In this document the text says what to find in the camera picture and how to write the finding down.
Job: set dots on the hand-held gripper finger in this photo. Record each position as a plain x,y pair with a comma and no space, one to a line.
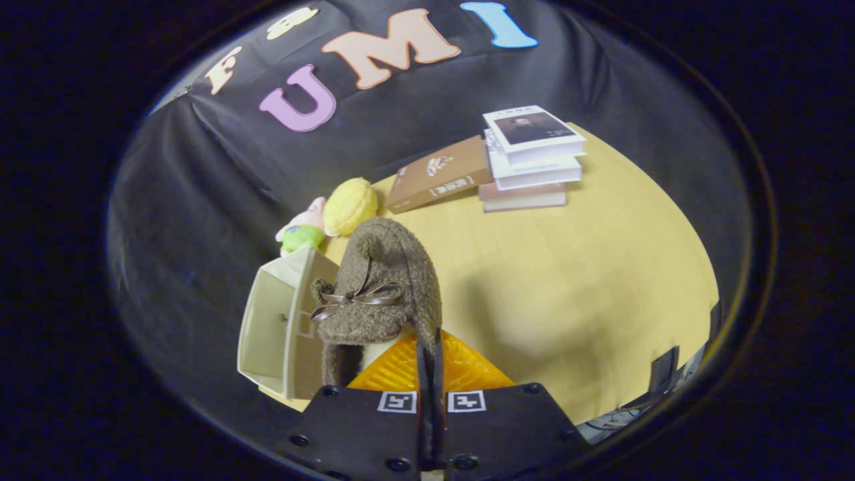
424,434
440,434

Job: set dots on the brown fuzzy shoe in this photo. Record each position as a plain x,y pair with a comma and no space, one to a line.
387,267

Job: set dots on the beige fabric storage box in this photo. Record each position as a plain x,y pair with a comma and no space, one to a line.
267,334

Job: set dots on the black equipment box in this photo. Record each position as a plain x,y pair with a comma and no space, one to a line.
664,371

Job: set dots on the pink and green plush toy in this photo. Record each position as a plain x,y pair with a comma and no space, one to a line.
300,234

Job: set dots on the yellow round plush toy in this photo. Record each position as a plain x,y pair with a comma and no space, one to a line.
351,206

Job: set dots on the pale pink book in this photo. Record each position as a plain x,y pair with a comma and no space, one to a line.
524,198

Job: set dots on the brown book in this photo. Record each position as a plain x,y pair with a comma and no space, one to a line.
441,177

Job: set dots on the black backdrop cloth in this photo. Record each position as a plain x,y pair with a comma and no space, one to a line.
200,234

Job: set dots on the white book with portrait cover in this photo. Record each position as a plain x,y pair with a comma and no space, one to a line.
534,130

